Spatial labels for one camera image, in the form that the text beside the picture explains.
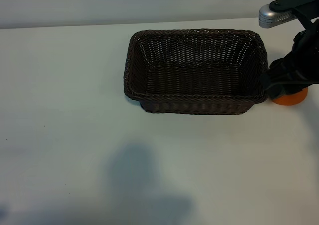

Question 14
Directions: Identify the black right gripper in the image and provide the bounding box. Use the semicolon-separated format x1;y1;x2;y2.
259;18;319;99

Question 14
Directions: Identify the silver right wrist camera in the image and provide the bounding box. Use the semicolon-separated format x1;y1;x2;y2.
258;2;296;28

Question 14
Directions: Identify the orange fruit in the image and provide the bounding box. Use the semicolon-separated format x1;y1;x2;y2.
271;88;309;107

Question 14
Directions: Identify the dark brown wicker basket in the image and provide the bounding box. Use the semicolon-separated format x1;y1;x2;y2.
123;28;269;116

